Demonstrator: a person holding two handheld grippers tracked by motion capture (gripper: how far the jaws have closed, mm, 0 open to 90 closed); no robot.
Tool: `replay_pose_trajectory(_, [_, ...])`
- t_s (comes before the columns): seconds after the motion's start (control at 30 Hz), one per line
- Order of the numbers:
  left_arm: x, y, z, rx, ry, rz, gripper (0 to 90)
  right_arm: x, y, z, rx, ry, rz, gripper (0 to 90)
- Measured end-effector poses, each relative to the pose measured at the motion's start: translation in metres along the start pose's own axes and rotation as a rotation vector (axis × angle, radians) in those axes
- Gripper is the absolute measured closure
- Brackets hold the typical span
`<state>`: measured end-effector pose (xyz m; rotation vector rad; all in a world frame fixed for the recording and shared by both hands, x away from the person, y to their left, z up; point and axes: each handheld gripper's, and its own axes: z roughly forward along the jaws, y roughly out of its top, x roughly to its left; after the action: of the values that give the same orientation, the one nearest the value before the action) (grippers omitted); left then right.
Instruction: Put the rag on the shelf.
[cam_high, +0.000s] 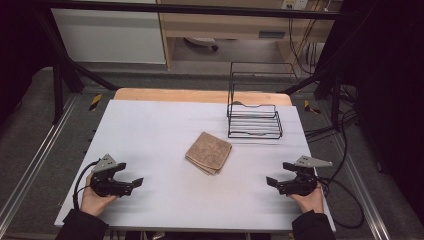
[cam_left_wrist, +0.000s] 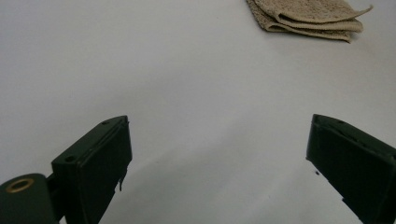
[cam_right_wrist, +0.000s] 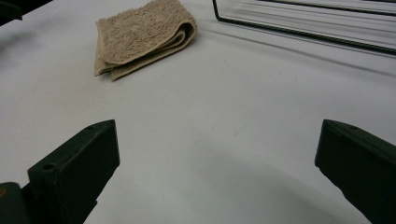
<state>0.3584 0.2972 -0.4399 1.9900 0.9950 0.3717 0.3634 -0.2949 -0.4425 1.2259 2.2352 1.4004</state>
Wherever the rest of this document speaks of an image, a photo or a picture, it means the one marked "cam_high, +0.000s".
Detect white table mat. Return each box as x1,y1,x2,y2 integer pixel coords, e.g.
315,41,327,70
54,99,336,233

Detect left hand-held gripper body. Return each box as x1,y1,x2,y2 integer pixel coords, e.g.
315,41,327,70
89,153,136,198

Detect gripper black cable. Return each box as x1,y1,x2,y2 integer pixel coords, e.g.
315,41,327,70
315,109,365,230
72,159,101,211

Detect aluminium rail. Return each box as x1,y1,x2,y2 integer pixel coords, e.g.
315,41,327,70
333,133,392,240
0,94,80,228

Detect black wire rack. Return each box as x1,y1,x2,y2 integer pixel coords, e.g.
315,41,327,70
226,61,300,140

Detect wooden desk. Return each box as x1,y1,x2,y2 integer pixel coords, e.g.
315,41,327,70
156,0,344,70

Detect person's right hand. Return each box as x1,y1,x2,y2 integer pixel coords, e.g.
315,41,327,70
288,183,325,215

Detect person's left hand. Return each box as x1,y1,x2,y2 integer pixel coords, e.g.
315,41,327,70
79,173,118,218

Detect yellow black tape marker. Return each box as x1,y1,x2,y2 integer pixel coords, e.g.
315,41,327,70
88,93,103,112
303,99,321,115

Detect hanging black cables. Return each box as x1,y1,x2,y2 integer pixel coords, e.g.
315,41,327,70
288,16,319,75

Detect brown towel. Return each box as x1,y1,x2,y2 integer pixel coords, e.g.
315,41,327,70
185,131,233,176

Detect black frame crossbar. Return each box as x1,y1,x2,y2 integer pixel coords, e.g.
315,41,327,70
33,0,344,20

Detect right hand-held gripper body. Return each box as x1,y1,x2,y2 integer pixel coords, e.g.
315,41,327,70
277,155,334,197

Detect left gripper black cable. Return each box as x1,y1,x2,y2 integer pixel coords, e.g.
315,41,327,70
72,159,101,211

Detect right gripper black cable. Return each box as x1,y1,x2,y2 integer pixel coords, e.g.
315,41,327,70
315,109,365,230

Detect white power strip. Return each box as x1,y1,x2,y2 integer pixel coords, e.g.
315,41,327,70
281,0,309,11

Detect office chair base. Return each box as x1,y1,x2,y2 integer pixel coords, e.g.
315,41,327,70
184,36,220,52

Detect white cabinet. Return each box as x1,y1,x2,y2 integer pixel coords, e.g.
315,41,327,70
50,0,167,65

